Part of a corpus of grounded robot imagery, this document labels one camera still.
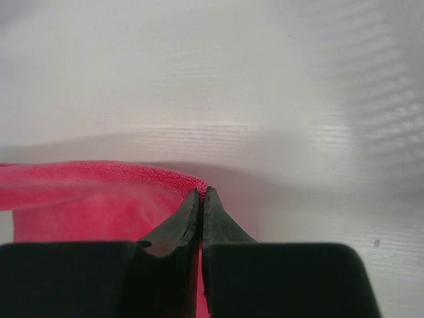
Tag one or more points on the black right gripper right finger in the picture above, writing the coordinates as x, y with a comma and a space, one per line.
246, 278

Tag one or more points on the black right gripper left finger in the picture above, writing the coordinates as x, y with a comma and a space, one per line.
155, 276

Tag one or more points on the pink microfiber towel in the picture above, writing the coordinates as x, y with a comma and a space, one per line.
93, 201

